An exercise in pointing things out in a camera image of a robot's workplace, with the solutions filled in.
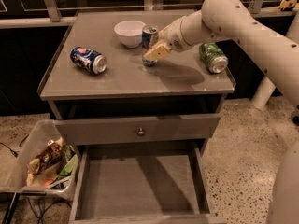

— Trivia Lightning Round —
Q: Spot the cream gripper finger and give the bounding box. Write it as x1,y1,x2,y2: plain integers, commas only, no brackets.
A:
143,42,172,61
149,32,159,48

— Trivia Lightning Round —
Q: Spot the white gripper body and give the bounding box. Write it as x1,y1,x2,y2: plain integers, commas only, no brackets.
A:
158,19,192,52

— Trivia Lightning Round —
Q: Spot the redbull can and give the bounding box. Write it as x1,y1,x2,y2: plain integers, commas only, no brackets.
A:
141,24,159,67

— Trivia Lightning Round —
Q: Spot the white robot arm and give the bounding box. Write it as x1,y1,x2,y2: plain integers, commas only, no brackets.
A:
145,0,299,224

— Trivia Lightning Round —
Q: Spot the green soda can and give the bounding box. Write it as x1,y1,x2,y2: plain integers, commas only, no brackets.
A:
199,43,228,74

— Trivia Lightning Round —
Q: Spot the blue pepsi can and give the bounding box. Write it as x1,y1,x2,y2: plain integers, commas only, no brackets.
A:
70,47,107,75

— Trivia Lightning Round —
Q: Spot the grey drawer cabinet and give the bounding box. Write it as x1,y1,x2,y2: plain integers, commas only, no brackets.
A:
36,9,236,161

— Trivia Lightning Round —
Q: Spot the upper drawer with knob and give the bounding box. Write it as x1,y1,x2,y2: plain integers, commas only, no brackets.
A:
55,114,220,146

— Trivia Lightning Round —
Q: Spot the open middle drawer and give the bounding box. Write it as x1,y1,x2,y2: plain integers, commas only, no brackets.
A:
69,141,227,224

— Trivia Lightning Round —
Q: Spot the white ceramic bowl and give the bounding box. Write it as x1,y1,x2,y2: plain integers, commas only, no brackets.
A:
114,21,145,48

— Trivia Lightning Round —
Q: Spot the metal window railing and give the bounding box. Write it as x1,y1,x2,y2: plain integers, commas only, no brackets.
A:
0,0,299,30

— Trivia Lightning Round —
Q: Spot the green snack packet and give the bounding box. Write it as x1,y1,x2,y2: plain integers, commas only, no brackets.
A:
58,146,78,179

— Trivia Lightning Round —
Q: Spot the brown snack bag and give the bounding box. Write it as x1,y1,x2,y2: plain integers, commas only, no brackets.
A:
27,138,64,175

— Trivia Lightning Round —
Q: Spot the clear plastic bin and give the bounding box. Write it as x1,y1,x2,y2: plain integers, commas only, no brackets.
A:
0,120,78,201

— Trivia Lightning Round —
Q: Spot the black floor cable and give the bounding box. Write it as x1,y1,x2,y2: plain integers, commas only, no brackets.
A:
0,133,30,159

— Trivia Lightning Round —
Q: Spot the blue cable under bin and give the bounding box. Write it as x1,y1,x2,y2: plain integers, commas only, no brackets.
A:
26,197,73,224

